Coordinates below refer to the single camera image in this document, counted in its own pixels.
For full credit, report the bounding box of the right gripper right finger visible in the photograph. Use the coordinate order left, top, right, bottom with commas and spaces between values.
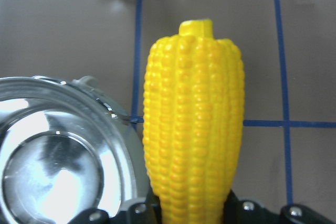
223, 189, 329, 224

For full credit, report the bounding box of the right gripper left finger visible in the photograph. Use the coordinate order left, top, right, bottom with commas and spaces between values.
70, 189, 162, 223

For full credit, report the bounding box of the yellow plastic corn cob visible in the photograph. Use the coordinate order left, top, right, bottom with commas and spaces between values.
143, 19, 245, 223

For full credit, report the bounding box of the pale green cooking pot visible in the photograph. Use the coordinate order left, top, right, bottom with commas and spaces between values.
1, 76, 151, 223

